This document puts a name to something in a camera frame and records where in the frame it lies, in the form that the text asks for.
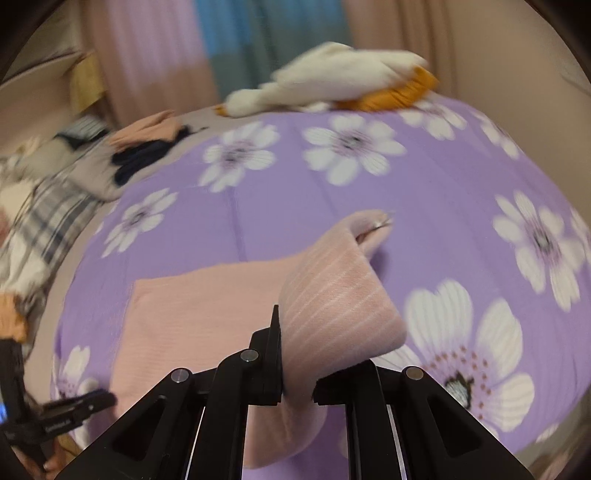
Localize white orange soft toy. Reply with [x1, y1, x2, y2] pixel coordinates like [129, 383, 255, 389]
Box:
[0, 152, 52, 343]

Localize teal curtain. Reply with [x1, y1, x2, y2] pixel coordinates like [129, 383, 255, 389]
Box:
[194, 0, 352, 101]

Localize purple floral blanket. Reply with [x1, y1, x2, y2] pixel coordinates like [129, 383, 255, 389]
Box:
[51, 99, 591, 480]

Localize pink curtain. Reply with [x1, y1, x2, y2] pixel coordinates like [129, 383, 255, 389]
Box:
[81, 0, 223, 126]

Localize navy blue clothes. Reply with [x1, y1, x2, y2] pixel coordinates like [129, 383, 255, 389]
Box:
[111, 138, 172, 186]

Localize plaid pillow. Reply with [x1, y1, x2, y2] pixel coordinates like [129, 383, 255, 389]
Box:
[0, 178, 106, 297]

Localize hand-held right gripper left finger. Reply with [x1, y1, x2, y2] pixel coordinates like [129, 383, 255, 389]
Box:
[55, 305, 283, 480]

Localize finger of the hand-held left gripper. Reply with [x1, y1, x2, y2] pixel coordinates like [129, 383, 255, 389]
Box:
[39, 391, 117, 435]

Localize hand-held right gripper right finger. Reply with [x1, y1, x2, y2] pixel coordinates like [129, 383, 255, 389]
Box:
[313, 360, 523, 480]

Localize peach folded garment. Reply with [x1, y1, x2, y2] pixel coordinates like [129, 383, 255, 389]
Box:
[111, 110, 180, 151]

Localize blue striped cloth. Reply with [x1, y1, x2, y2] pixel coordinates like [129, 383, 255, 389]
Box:
[53, 115, 112, 149]

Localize pink striped garment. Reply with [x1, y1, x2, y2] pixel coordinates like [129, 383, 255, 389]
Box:
[109, 210, 408, 470]

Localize white goose plush toy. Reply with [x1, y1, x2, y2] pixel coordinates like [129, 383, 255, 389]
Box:
[215, 41, 440, 117]

